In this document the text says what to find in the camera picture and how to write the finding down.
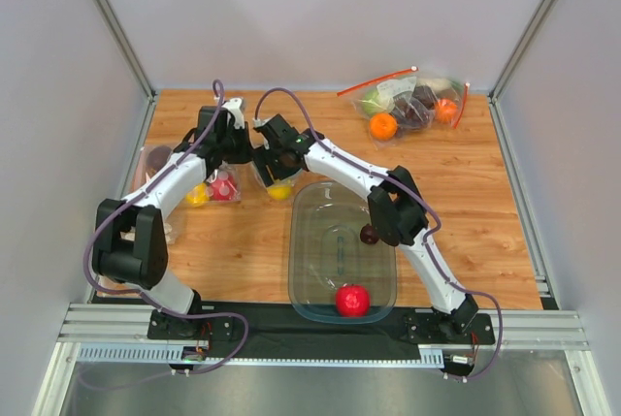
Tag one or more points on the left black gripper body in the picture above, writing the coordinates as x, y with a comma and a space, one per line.
238, 148

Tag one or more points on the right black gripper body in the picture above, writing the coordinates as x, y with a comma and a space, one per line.
265, 164

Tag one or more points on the blue zip top bag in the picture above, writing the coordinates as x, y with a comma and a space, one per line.
291, 180

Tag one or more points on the yellow fake lemon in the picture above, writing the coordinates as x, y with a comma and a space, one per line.
280, 192

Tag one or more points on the dark purple fake plum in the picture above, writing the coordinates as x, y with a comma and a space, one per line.
369, 235

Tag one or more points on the red fake apple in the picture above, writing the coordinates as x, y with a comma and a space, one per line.
352, 301

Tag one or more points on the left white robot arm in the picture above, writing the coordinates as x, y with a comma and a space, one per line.
129, 244

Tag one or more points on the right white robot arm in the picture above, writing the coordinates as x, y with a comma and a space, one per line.
397, 211

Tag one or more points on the clear bag with mushroom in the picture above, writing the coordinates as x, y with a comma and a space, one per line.
234, 173

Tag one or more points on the red spotted fake mushroom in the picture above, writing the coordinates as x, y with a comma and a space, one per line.
223, 187

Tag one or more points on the yellow fake pepper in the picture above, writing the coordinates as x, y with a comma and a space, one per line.
198, 196

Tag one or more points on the clear bag far left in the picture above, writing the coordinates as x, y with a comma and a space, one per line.
152, 159

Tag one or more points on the orange fake tangerine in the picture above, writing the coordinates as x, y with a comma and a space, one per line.
383, 126

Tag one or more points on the green fake cabbage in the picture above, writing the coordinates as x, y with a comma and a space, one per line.
372, 103

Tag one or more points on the red zip bag back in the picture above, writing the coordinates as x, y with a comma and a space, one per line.
392, 84

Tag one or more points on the fake purple grapes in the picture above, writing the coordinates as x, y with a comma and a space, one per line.
414, 110

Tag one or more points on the clear plastic tub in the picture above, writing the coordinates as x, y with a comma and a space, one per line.
327, 254

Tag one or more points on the black base strip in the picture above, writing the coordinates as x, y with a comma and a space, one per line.
277, 331

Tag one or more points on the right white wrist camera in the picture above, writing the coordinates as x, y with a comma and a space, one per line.
263, 132

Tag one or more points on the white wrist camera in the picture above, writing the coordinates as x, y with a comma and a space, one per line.
263, 132
235, 108

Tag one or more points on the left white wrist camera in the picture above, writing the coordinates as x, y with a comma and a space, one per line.
235, 108

